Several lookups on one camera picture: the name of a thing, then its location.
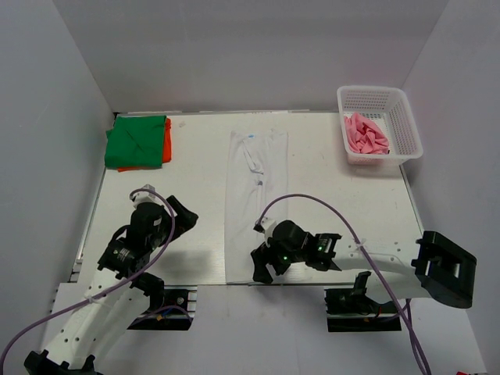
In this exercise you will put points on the folded orange t shirt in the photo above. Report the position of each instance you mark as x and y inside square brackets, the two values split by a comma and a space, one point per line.
[166, 153]

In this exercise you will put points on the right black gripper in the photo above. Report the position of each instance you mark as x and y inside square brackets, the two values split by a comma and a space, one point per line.
[262, 257]

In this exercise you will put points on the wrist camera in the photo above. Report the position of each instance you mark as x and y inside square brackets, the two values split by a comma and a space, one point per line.
[145, 230]
[284, 239]

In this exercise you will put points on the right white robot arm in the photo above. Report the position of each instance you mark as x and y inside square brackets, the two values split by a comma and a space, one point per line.
[430, 267]

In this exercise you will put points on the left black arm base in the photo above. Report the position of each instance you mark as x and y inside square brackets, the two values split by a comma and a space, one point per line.
[173, 310]

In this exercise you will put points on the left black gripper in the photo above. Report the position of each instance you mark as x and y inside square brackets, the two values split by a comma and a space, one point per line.
[185, 219]

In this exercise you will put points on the white plastic basket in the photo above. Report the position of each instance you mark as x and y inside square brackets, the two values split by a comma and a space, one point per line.
[389, 108]

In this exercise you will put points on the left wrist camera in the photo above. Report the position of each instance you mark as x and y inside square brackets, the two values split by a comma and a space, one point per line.
[145, 230]

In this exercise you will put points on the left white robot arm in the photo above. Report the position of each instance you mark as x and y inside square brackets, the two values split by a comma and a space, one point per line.
[121, 290]

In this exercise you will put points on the white t shirt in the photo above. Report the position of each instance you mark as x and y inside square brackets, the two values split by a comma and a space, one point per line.
[257, 173]

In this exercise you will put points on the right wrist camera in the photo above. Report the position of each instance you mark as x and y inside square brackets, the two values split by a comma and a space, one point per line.
[284, 239]

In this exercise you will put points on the folded green t shirt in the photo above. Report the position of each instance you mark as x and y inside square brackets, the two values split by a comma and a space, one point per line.
[136, 142]

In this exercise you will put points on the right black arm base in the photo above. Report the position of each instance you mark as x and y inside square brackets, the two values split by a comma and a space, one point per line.
[348, 313]

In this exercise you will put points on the pink t shirt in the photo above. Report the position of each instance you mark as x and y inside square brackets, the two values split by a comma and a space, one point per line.
[364, 136]

